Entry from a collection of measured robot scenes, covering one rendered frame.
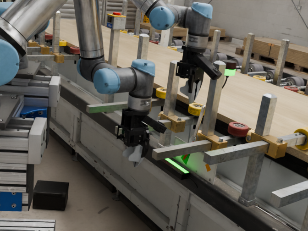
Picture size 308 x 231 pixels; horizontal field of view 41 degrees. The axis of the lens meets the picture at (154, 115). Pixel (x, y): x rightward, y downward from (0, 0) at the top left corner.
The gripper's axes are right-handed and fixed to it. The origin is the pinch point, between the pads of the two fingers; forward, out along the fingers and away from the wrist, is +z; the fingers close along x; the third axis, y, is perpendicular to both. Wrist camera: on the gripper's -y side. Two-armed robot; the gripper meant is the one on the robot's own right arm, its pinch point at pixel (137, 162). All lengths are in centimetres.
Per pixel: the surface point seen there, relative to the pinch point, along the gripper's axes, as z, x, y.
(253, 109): -7, -15, -74
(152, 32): -12, -194, -143
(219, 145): -3.5, 5.0, -33.1
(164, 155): -1.8, 1.5, -10.0
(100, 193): 83, -108, -52
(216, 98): -19.5, -2.2, -34.7
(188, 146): -3.3, 1.5, -21.0
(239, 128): -8.0, 2.6, -45.8
